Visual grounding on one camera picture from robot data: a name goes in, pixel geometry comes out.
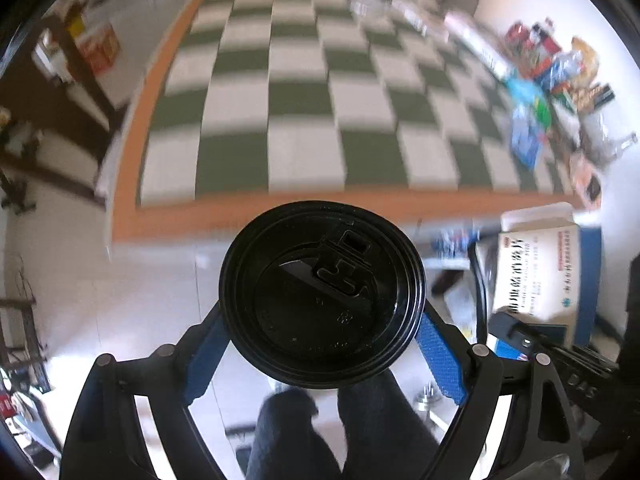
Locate black plastic cup lid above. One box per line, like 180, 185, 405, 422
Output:
218, 200, 426, 389

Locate white cardboard trash box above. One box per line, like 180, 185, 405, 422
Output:
487, 202, 602, 349

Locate dark trouser legs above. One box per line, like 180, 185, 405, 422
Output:
245, 369, 442, 480

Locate orange white snack packet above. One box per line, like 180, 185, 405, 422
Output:
570, 152, 602, 210

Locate blue plastic bag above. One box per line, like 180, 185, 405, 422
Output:
506, 76, 552, 170

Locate brown wooden chair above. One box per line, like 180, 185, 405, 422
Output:
1, 15, 127, 210

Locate long white package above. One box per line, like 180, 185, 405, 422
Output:
444, 10, 516, 81

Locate checkered green white mat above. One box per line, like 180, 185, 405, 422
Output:
111, 0, 578, 244

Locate orange cardboard box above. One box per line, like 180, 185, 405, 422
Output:
78, 22, 120, 75

